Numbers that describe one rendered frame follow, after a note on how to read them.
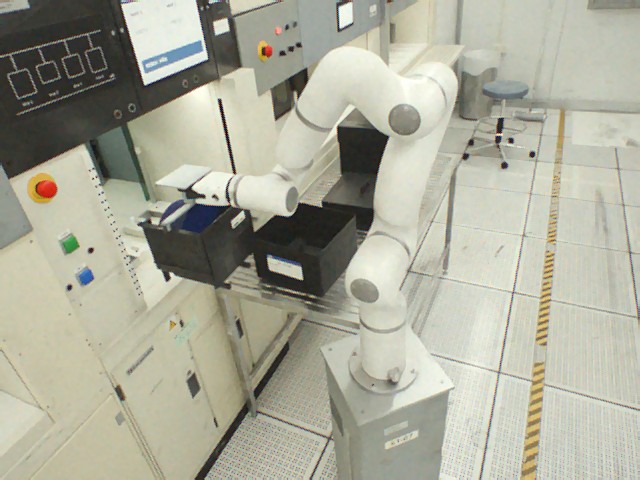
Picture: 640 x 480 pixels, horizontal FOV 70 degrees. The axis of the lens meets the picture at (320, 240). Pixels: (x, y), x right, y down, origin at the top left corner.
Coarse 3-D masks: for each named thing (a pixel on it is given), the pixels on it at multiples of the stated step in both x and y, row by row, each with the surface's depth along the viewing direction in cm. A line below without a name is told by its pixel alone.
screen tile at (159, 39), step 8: (128, 8) 113; (136, 8) 115; (144, 8) 118; (152, 8) 120; (160, 8) 122; (136, 16) 116; (144, 16) 118; (152, 16) 120; (160, 16) 123; (136, 24) 116; (144, 24) 119; (160, 24) 123; (160, 32) 124; (136, 40) 117; (144, 40) 119; (152, 40) 122; (160, 40) 124; (168, 40) 127; (144, 48) 120; (152, 48) 122
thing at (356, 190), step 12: (348, 180) 200; (360, 180) 199; (372, 180) 198; (336, 192) 192; (348, 192) 191; (360, 192) 190; (372, 192) 189; (324, 204) 187; (336, 204) 184; (348, 204) 183; (360, 204) 182; (372, 204) 181; (360, 216) 183; (372, 216) 181
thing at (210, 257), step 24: (192, 168) 124; (240, 216) 128; (168, 240) 121; (192, 240) 116; (216, 240) 120; (240, 240) 130; (168, 264) 127; (192, 264) 122; (216, 264) 122; (240, 264) 138; (216, 288) 124
